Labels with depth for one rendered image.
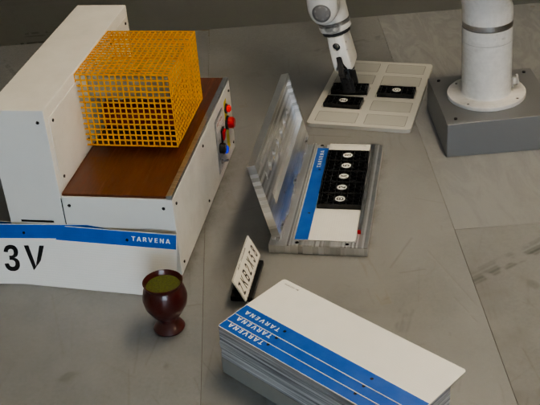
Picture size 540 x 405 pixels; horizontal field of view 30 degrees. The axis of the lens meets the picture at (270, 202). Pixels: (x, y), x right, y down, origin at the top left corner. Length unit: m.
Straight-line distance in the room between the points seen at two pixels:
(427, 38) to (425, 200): 0.92
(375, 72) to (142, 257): 1.09
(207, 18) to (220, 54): 1.42
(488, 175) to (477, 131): 0.12
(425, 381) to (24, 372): 0.74
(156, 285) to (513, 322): 0.67
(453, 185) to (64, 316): 0.92
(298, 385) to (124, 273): 0.52
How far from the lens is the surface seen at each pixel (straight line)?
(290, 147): 2.32
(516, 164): 2.43
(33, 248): 2.12
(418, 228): 2.18
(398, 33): 3.14
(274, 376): 1.72
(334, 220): 2.18
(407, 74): 2.85
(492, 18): 2.41
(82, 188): 2.05
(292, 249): 2.11
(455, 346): 1.87
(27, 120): 1.98
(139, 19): 4.50
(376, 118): 2.61
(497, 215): 2.24
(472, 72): 2.47
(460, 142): 2.44
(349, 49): 2.69
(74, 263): 2.09
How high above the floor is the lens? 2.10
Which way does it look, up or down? 32 degrees down
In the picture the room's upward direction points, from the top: 5 degrees counter-clockwise
